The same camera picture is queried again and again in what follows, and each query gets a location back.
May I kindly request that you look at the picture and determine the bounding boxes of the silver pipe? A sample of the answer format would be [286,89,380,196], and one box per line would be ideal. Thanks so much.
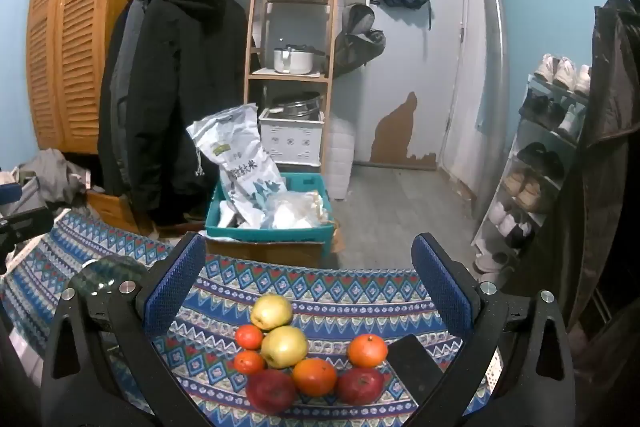
[470,0,511,228]

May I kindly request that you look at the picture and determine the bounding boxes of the blue patterned tablecloth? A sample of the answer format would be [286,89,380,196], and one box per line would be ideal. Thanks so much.
[0,211,506,427]

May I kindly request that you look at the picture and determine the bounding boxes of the yellow apple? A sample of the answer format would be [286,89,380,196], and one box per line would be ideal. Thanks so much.
[250,293,294,331]
[261,325,309,369]

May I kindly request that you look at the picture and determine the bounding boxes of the wooden louvered wardrobe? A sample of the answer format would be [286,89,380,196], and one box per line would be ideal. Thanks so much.
[25,0,151,155]

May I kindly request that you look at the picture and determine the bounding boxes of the clear plastic bag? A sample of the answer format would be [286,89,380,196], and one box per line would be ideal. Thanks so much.
[262,189,331,230]

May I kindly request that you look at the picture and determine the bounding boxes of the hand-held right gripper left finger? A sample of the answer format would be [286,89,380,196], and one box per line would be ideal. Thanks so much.
[40,231,211,427]

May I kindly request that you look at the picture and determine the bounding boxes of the white door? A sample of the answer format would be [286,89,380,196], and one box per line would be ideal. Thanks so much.
[350,0,468,170]

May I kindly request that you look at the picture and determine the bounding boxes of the cardboard box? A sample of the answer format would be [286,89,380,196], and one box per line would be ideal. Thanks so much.
[205,227,343,268]

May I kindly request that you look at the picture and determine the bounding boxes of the black hooded coat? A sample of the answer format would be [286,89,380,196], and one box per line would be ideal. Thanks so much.
[97,0,251,228]

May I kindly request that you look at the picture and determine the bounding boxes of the shoe rack with shoes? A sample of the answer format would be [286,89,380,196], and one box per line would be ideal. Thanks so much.
[475,53,593,285]

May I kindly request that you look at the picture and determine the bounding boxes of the grey jacket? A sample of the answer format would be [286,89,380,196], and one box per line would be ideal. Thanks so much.
[102,0,151,208]

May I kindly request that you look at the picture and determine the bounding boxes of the teal plastic crate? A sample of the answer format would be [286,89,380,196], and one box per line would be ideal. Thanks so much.
[205,172,336,253]

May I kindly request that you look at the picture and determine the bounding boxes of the dark hanging coat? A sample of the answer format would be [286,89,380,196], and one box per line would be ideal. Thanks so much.
[565,0,640,343]

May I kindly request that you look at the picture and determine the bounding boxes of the white rice bag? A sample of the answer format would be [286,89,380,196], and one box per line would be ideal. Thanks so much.
[186,103,288,228]

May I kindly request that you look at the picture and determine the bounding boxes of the white quilted box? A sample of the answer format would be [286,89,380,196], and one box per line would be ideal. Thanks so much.
[325,117,353,200]

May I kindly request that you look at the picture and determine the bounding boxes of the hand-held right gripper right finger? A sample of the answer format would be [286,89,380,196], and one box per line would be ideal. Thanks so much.
[411,232,576,427]

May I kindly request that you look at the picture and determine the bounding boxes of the black smartphone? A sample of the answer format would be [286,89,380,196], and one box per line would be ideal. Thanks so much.
[387,333,446,408]

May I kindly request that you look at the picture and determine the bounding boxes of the wooden shelf rack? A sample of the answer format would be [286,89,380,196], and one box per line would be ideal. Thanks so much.
[243,0,341,178]

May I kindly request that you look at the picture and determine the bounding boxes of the red apple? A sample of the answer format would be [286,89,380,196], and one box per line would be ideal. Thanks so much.
[336,367,385,406]
[246,370,297,413]

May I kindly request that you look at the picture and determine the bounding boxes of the grey clothes pile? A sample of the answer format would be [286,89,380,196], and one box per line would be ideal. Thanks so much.
[10,149,101,218]

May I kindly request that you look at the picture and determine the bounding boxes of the orange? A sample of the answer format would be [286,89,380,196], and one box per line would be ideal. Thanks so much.
[347,335,389,368]
[292,358,338,396]

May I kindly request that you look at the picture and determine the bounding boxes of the wooden drawer box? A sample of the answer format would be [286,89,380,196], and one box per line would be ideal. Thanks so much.
[87,189,151,235]

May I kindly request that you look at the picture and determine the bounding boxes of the small tangerine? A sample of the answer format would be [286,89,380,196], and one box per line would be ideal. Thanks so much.
[234,350,266,376]
[235,324,264,351]

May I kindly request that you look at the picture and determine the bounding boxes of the dark patterned glass bowl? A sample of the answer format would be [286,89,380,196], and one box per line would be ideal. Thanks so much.
[67,256,151,303]

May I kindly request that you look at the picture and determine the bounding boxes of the white perforated basket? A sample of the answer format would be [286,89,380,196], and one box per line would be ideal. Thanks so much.
[258,107,326,168]

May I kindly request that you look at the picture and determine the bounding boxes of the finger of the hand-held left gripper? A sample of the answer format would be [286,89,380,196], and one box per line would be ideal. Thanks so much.
[0,183,24,206]

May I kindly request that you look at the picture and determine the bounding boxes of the grey hanging bag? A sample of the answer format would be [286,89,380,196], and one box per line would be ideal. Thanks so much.
[332,4,387,78]

